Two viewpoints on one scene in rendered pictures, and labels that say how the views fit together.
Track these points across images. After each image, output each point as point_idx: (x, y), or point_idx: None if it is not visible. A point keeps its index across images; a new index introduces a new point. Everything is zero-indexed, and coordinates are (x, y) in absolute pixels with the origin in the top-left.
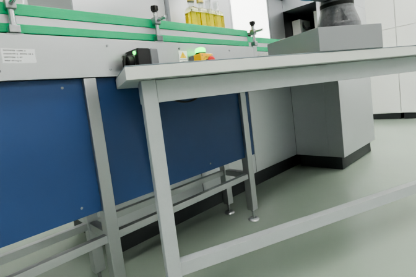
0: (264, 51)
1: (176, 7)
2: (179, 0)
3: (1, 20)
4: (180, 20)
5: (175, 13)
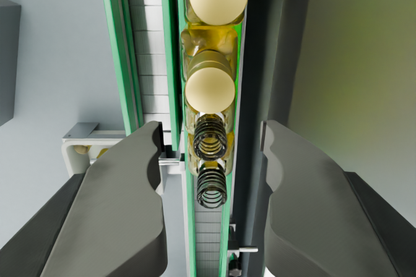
0: (185, 214)
1: (391, 2)
2: (412, 59)
3: None
4: (338, 19)
5: None
